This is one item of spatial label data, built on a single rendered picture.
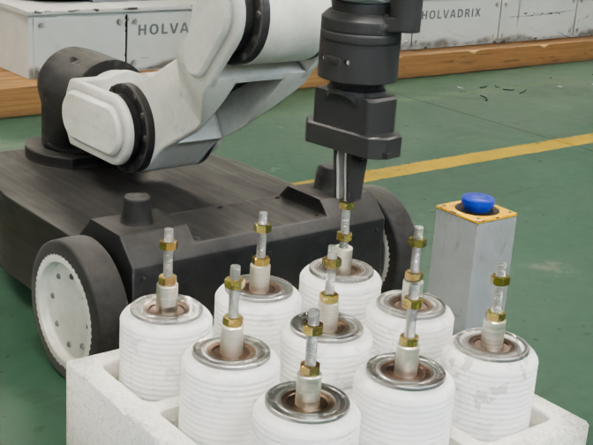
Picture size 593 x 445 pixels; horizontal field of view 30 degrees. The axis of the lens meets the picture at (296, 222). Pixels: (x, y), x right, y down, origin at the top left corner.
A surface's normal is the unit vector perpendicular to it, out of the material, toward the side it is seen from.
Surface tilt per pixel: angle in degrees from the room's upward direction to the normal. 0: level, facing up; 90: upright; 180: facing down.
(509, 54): 90
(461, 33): 90
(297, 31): 106
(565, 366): 0
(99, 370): 0
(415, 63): 90
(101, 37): 90
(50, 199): 0
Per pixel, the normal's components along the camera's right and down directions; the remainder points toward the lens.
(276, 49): 0.47, 0.78
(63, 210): 0.07, -0.95
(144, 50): 0.62, 0.29
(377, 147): 0.03, 0.32
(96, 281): 0.48, -0.41
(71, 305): -0.78, 0.15
